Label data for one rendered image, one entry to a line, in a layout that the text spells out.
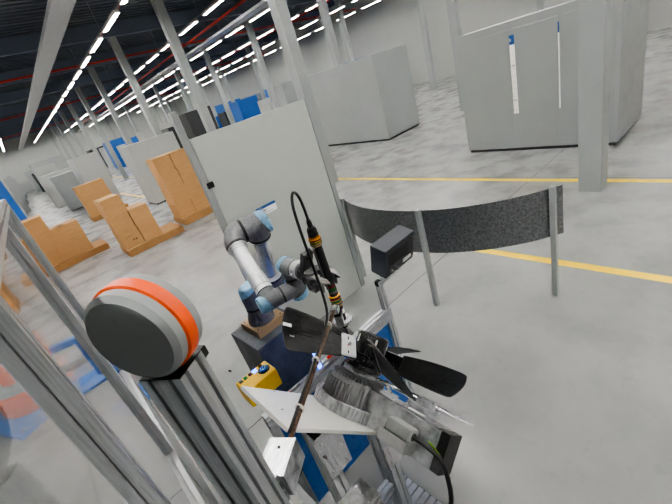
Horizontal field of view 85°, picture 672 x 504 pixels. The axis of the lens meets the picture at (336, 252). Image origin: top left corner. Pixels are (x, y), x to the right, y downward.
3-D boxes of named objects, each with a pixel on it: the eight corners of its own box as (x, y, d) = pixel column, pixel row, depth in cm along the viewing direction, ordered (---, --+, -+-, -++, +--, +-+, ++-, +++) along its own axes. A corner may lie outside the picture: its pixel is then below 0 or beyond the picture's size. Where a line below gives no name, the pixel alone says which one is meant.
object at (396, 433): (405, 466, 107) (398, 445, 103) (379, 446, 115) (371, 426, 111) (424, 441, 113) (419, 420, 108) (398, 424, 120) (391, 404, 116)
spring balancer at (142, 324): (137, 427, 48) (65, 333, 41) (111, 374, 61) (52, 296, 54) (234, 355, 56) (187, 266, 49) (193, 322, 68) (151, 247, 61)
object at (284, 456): (293, 503, 80) (280, 480, 76) (265, 501, 82) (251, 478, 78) (306, 458, 89) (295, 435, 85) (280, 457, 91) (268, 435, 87)
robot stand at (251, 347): (288, 444, 253) (230, 333, 211) (319, 412, 270) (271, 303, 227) (316, 469, 232) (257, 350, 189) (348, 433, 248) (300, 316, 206)
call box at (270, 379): (255, 410, 158) (245, 393, 154) (244, 399, 166) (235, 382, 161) (284, 385, 166) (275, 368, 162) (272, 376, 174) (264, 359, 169)
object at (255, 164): (280, 351, 346) (169, 113, 252) (277, 350, 349) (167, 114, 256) (365, 283, 408) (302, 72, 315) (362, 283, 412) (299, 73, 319)
